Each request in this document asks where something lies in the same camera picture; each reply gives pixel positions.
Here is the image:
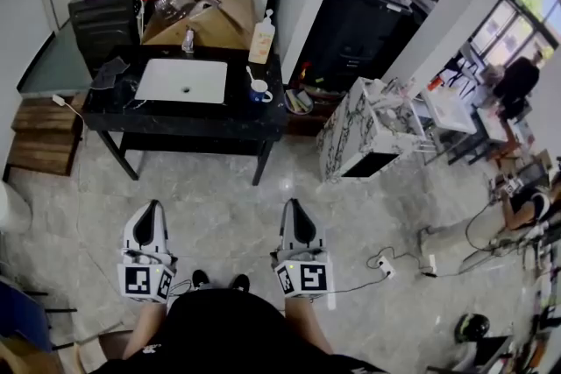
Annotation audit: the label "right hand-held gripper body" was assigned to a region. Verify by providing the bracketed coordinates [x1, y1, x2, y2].
[270, 247, 330, 301]

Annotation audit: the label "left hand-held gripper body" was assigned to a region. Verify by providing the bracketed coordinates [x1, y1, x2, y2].
[116, 247, 179, 304]

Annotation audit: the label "blue and white mug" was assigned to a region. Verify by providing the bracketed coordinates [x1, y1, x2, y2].
[249, 78, 274, 104]

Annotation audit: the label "person's right forearm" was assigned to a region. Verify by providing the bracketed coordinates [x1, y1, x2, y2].
[283, 297, 335, 355]

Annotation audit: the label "person's left forearm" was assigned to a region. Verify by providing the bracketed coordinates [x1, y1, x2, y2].
[121, 300, 170, 361]

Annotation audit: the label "person's left black shoe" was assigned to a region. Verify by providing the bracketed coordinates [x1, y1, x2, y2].
[191, 269, 211, 291]

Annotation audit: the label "person's black shoe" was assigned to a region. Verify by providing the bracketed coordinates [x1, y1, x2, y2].
[191, 269, 211, 291]
[231, 273, 252, 293]

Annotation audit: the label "person's right black shoe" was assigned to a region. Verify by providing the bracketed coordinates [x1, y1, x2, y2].
[231, 273, 252, 293]

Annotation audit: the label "white power strip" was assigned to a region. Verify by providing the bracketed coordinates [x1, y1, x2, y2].
[375, 255, 397, 279]

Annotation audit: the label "person's black shirt torso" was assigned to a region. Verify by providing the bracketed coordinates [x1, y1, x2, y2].
[86, 287, 387, 374]

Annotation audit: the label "white marble cabinet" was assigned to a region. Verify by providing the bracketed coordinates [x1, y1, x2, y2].
[316, 75, 429, 186]

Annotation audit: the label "blue chair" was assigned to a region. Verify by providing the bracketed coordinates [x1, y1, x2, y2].
[0, 277, 78, 354]

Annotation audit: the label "black marble vanity table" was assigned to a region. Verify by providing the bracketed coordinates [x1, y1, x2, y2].
[81, 45, 289, 187]

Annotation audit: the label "wooden steps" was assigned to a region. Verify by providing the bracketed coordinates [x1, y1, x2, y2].
[7, 93, 87, 178]

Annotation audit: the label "bowl of small items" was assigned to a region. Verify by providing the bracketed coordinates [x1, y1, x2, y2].
[283, 88, 315, 116]

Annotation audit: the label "white sink basin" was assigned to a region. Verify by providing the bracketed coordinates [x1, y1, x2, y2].
[133, 58, 230, 105]

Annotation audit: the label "grey cloth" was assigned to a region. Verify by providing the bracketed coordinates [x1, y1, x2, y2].
[89, 55, 131, 91]

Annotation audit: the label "black helmet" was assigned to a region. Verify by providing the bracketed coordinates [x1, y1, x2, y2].
[453, 312, 491, 345]

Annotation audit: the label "white square basin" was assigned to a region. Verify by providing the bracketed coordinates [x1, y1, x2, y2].
[420, 84, 479, 137]

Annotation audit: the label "white pump soap bottle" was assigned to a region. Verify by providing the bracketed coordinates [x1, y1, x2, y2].
[247, 8, 277, 66]

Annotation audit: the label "chrome faucet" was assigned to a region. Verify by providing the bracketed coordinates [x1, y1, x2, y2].
[181, 26, 196, 55]

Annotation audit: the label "black drawer cabinet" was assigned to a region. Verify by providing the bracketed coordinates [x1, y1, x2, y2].
[67, 0, 146, 76]

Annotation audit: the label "black counter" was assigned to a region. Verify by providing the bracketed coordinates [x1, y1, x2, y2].
[288, 0, 440, 91]

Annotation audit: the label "clear glass jar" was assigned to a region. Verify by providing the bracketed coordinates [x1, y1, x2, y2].
[150, 0, 196, 24]

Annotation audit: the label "brown cardboard box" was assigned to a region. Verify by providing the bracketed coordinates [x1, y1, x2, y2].
[140, 0, 260, 52]

